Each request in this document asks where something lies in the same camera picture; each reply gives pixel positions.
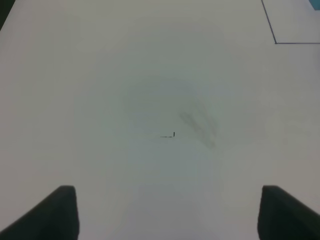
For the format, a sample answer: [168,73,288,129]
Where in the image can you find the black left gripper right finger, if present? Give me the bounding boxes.
[257,185,320,240]

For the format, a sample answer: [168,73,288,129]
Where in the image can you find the blue template block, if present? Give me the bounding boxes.
[309,0,320,11]

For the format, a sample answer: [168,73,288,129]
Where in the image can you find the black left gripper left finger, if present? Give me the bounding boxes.
[0,185,80,240]

